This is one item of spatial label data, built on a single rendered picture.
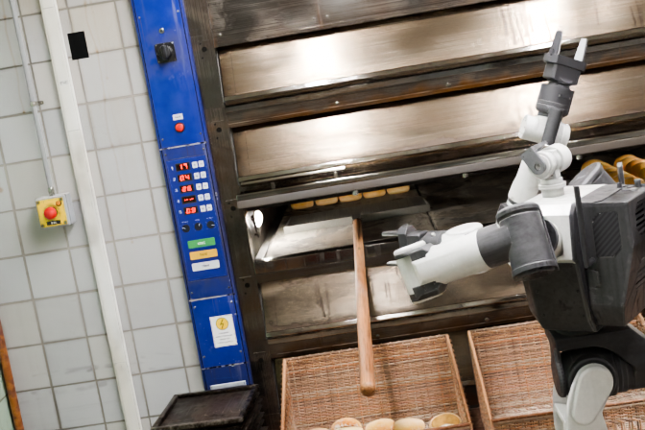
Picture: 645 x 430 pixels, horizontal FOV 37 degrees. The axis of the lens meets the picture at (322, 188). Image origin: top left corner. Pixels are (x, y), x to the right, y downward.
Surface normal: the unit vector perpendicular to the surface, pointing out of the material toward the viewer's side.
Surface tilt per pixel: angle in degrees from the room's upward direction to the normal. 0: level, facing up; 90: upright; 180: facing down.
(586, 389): 90
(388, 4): 90
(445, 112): 70
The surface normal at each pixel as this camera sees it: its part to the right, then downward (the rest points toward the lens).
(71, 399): -0.04, 0.14
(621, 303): -0.59, 0.21
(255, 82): -0.09, -0.20
